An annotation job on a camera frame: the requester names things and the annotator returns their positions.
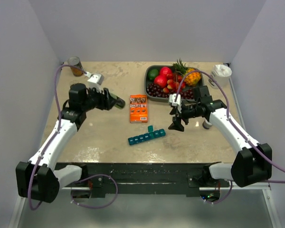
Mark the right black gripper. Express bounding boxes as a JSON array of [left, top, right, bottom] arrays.
[[168, 101, 201, 132]]

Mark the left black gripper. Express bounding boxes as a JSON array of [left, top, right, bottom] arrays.
[[82, 85, 118, 112]]

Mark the green black pill bottle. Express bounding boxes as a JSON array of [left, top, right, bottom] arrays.
[[109, 94, 126, 110]]

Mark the teal weekly pill organizer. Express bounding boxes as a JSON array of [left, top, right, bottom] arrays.
[[128, 125, 166, 146]]

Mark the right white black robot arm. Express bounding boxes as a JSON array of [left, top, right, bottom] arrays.
[[168, 86, 272, 187]]

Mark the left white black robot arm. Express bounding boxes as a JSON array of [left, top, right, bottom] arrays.
[[16, 83, 125, 203]]

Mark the orange cardboard box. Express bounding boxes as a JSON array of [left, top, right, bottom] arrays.
[[130, 95, 148, 123]]

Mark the white purple pill bottle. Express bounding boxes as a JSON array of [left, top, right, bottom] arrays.
[[202, 119, 212, 130]]

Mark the gray fruit tray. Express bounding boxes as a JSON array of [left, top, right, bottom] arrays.
[[144, 65, 205, 103]]

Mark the purple grape bunch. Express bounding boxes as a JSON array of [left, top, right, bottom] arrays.
[[146, 83, 194, 99]]

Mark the lower red apple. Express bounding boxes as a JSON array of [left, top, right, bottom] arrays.
[[153, 75, 168, 88]]

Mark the red apple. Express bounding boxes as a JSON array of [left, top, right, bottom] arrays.
[[153, 75, 168, 88], [159, 66, 172, 76]]

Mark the toy pineapple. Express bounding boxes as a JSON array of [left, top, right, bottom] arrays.
[[172, 59, 201, 87]]

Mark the green lime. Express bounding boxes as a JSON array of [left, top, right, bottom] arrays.
[[147, 69, 159, 81]]

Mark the upper red apple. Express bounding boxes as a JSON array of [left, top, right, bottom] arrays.
[[159, 66, 172, 76]]

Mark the tin can with fruit label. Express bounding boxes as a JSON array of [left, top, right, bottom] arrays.
[[67, 56, 84, 77]]

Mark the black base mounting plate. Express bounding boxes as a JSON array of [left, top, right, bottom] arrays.
[[69, 163, 229, 198]]

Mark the white paper towel roll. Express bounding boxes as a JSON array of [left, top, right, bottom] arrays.
[[211, 64, 232, 88]]

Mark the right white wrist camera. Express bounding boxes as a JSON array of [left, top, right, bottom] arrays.
[[168, 94, 182, 113]]

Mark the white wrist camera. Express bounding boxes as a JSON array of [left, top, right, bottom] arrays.
[[88, 74, 104, 91], [168, 94, 182, 113]]

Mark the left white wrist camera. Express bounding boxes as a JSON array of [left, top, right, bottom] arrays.
[[88, 74, 104, 91]]

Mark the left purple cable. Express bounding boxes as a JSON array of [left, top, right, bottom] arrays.
[[28, 64, 91, 211]]

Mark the purple cable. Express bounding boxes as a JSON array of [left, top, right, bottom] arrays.
[[28, 64, 91, 211], [177, 70, 285, 184]]

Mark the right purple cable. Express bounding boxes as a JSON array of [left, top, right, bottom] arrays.
[[177, 70, 285, 184]]

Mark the aluminium frame rail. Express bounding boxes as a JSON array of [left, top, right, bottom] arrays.
[[229, 79, 282, 228]]

